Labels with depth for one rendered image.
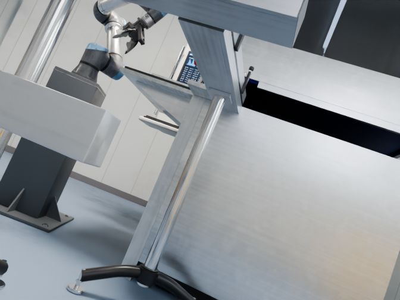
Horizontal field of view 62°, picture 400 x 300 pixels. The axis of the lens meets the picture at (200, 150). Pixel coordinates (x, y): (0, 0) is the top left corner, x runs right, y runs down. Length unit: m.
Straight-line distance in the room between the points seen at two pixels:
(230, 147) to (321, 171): 0.39
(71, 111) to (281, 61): 1.05
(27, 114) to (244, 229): 0.95
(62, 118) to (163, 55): 3.94
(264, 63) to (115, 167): 3.16
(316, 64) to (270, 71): 0.20
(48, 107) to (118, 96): 3.75
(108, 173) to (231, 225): 3.15
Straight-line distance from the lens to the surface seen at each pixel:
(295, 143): 1.46
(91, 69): 2.01
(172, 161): 1.48
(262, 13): 0.73
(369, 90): 1.58
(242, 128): 1.47
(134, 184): 4.38
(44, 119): 0.79
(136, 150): 4.39
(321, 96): 1.53
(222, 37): 0.88
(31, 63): 0.88
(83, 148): 0.72
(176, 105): 1.65
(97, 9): 2.34
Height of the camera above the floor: 0.47
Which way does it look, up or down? 6 degrees up
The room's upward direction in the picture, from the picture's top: 22 degrees clockwise
